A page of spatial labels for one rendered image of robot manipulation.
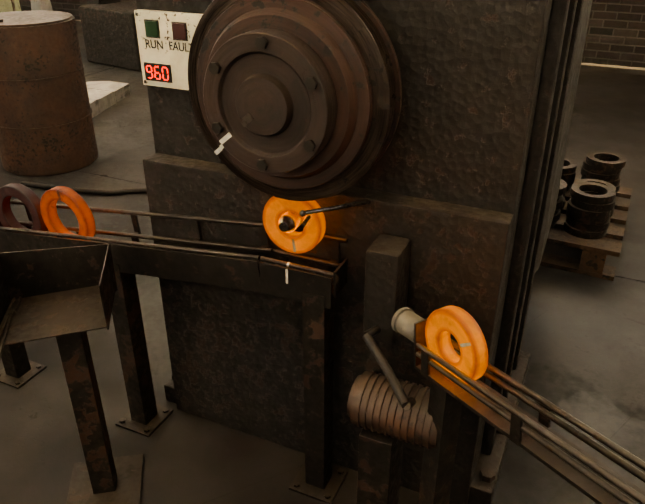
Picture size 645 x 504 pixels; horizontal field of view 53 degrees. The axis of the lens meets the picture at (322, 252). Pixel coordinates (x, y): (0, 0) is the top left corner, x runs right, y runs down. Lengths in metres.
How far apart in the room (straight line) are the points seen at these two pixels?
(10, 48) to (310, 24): 2.97
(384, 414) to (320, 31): 0.80
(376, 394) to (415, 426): 0.11
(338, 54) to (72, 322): 0.87
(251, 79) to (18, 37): 2.88
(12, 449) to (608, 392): 1.94
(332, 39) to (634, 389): 1.69
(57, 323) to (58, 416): 0.73
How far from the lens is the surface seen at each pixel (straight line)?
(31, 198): 2.04
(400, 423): 1.44
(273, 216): 1.52
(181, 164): 1.72
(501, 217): 1.44
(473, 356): 1.25
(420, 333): 1.34
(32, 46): 4.09
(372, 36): 1.28
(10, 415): 2.39
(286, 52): 1.26
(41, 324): 1.66
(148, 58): 1.73
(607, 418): 2.35
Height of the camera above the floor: 1.47
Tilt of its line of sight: 28 degrees down
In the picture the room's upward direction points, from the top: straight up
